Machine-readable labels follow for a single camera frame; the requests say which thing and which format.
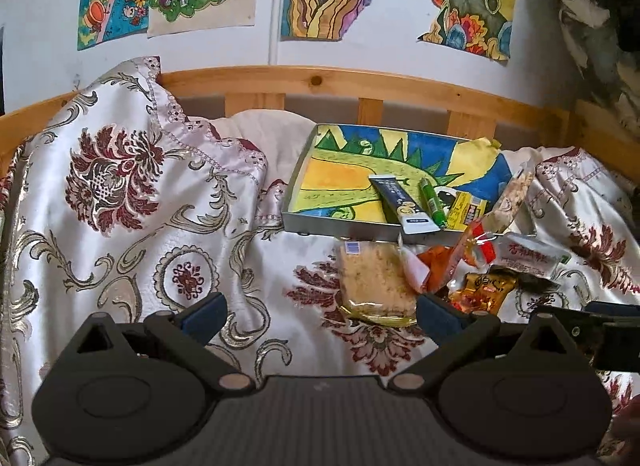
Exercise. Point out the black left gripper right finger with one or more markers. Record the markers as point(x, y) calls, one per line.
point(460, 338)

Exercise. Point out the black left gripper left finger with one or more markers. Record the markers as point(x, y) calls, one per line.
point(184, 336)

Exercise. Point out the gold foil candy packet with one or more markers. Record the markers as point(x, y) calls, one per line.
point(482, 292)

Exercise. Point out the orange red snack bag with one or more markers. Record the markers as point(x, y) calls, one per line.
point(433, 269)

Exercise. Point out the clear rice crisp bar pack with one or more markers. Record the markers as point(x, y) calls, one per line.
point(373, 284)

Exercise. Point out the white red text snack packet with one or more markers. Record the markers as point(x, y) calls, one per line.
point(527, 255)

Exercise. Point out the brown nut bar pack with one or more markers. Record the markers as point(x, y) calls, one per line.
point(512, 198)

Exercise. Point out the dark blue powder sachet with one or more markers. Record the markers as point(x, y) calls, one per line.
point(412, 218)

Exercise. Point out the yellow green snack packet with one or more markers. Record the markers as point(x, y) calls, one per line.
point(464, 209)

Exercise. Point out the green stick snack packet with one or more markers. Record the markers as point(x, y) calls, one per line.
point(432, 203)

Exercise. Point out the right hand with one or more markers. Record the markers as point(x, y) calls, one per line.
point(625, 426)

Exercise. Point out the floral white satin cover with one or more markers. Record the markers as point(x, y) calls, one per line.
point(125, 204)

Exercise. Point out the grey tray with dinosaur drawing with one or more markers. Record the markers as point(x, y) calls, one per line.
point(330, 192)

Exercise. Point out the grey green patterned fabric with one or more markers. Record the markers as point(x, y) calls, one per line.
point(602, 37)

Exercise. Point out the wooden bed frame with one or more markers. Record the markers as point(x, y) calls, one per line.
point(471, 113)

